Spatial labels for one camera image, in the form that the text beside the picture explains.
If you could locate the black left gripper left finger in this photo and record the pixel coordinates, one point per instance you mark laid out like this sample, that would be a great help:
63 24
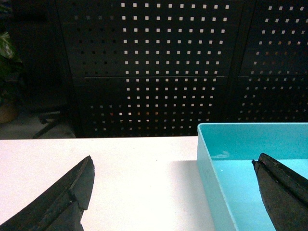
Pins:
61 206

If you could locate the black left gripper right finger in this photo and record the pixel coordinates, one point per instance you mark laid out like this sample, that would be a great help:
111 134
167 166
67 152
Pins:
284 194

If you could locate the light teal plastic box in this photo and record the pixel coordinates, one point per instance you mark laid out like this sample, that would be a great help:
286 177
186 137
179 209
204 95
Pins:
225 153

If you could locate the potted green plant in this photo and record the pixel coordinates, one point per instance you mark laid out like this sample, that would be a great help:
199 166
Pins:
10 64

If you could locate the black perforated metal panel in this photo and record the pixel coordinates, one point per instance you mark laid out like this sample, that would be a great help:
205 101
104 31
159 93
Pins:
161 67

